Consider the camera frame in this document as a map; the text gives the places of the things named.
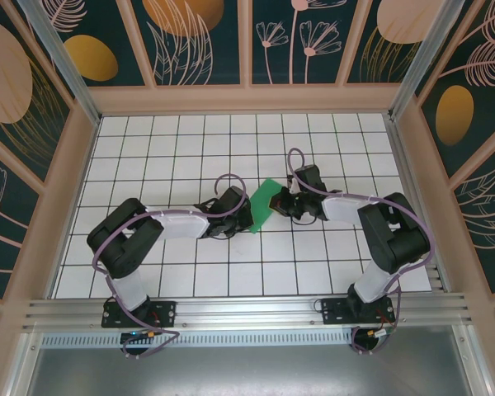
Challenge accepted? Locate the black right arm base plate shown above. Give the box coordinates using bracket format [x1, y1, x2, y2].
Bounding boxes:
[320, 295, 397, 326]

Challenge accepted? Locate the green square paper sheet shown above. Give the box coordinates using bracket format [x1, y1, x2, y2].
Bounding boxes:
[248, 177, 285, 235]

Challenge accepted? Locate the yellow connector with wires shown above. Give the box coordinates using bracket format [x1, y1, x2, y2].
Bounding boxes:
[121, 328, 166, 343]
[354, 325, 397, 343]

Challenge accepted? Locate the aluminium side rail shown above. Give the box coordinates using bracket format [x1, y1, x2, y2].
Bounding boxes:
[384, 114, 453, 295]

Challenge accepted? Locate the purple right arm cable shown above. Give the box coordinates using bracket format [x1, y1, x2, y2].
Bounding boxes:
[287, 147, 435, 356]

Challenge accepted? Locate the long aluminium mounting rail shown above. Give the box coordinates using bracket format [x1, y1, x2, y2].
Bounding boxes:
[22, 291, 474, 331]

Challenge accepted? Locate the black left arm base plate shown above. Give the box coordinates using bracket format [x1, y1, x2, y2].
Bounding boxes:
[101, 299, 178, 329]

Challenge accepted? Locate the grey metal sheet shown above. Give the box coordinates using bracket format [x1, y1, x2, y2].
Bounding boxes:
[7, 346, 492, 396]

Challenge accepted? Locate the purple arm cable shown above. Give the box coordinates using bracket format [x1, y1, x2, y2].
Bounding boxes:
[287, 147, 435, 356]
[91, 172, 248, 360]

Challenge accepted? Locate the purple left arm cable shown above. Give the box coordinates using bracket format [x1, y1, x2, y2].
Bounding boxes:
[91, 172, 248, 360]

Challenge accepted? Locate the slotted grey cable duct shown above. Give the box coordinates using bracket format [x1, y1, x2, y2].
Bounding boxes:
[40, 332, 356, 348]

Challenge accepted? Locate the aluminium frame post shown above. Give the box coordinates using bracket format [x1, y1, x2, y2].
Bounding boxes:
[387, 0, 479, 123]
[16, 0, 102, 127]

